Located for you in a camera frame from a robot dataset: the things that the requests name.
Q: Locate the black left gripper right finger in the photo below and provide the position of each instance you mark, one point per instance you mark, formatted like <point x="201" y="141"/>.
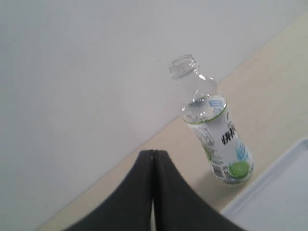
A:
<point x="177" y="207"/>

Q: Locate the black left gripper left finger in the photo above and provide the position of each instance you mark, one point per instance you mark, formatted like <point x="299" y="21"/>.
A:
<point x="128" y="207"/>

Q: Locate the clear plastic drink bottle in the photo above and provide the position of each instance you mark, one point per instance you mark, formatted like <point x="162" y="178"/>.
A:
<point x="207" y="113"/>

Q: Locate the white rectangular plastic tray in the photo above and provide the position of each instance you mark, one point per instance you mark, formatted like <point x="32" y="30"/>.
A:
<point x="277" y="200"/>

